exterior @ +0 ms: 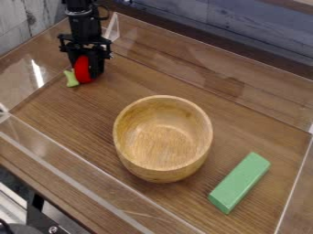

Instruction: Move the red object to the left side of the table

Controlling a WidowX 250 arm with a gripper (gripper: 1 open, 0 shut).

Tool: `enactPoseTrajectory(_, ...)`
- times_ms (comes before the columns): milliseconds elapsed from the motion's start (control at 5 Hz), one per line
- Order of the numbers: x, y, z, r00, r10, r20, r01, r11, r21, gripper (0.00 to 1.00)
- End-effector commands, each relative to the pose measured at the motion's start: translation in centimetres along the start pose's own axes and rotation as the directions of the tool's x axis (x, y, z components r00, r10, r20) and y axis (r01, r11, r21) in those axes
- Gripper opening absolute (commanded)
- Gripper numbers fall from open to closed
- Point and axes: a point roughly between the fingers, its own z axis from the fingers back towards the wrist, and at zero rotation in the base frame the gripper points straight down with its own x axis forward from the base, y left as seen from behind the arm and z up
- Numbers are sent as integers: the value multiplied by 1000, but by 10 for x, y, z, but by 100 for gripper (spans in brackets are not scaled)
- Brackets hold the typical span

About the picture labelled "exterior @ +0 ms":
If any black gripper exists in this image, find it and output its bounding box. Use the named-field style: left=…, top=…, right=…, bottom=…
left=57, top=16, right=110, bottom=79

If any red plush tomato toy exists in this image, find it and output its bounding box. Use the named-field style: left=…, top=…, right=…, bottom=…
left=64, top=56, right=92, bottom=88

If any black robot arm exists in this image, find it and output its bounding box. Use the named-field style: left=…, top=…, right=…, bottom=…
left=57, top=0, right=112, bottom=83

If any wooden bowl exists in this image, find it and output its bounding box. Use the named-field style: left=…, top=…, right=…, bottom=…
left=112, top=95, right=213, bottom=183

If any clear acrylic table barrier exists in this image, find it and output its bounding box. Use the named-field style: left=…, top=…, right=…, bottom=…
left=0, top=15, right=313, bottom=234

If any green rectangular block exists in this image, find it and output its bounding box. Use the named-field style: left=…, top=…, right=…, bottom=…
left=207, top=152, right=271, bottom=215

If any black metal frame bracket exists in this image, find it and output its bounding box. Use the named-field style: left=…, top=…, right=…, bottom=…
left=25, top=194, right=69, bottom=234

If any black cable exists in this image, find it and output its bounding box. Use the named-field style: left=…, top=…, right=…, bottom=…
left=0, top=218, right=17, bottom=234

